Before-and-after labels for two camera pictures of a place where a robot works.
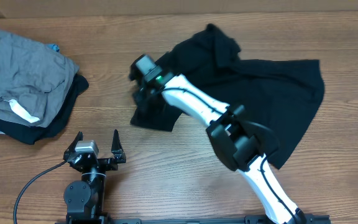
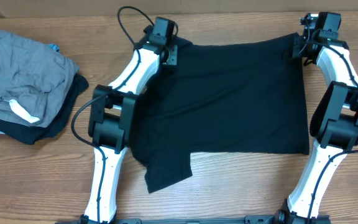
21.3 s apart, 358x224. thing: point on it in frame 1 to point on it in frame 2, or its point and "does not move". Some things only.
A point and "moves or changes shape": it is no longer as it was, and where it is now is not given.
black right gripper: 138,92 to 299,47
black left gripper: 103,160 to 171,54
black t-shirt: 283,94 moves or changes shape
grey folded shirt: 21,79 does not move
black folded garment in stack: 34,135 does not move
